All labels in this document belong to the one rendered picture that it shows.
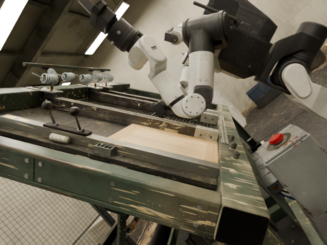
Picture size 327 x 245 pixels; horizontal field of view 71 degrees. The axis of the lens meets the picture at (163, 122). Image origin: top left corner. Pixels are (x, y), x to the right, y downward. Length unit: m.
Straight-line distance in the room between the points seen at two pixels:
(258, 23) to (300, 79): 0.28
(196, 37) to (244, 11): 0.27
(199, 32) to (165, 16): 5.73
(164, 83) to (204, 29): 0.22
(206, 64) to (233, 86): 5.45
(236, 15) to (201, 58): 0.29
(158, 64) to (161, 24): 5.80
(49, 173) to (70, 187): 0.08
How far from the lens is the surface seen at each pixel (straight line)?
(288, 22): 6.37
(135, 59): 0.83
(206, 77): 0.79
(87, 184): 0.71
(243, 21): 1.02
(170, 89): 0.77
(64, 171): 0.73
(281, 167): 0.59
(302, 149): 0.59
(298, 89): 1.05
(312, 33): 1.11
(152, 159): 0.87
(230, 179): 0.77
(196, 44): 0.82
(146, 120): 1.29
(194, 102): 0.75
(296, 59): 1.08
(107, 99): 1.96
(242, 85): 6.24
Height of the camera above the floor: 1.15
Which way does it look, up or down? level
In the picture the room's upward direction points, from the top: 42 degrees counter-clockwise
